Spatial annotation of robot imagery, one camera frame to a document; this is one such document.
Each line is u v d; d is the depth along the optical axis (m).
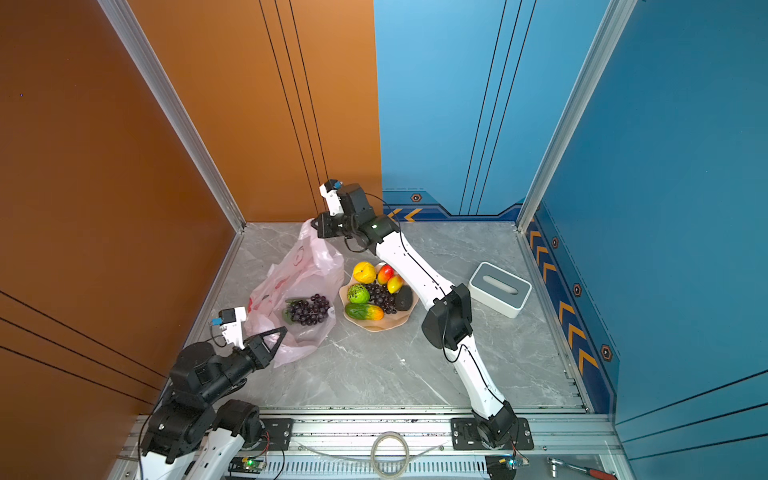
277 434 0.73
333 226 0.74
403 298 0.91
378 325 0.89
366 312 0.88
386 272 0.96
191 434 0.48
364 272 0.93
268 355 0.63
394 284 0.92
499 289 0.96
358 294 0.91
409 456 0.69
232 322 0.61
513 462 0.70
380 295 0.94
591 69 0.78
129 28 0.71
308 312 0.92
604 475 0.68
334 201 0.74
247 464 0.71
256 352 0.59
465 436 0.72
